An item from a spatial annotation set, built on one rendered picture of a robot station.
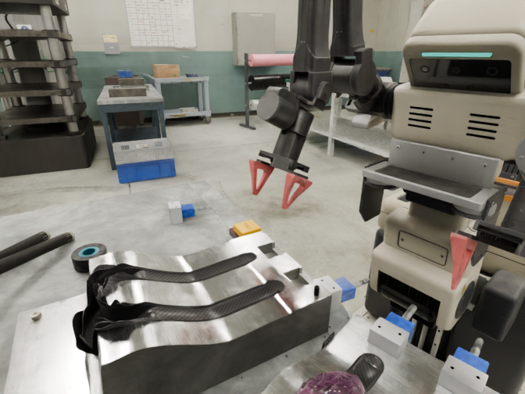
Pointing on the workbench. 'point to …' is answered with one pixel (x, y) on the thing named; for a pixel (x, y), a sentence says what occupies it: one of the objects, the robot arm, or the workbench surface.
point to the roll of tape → (80, 258)
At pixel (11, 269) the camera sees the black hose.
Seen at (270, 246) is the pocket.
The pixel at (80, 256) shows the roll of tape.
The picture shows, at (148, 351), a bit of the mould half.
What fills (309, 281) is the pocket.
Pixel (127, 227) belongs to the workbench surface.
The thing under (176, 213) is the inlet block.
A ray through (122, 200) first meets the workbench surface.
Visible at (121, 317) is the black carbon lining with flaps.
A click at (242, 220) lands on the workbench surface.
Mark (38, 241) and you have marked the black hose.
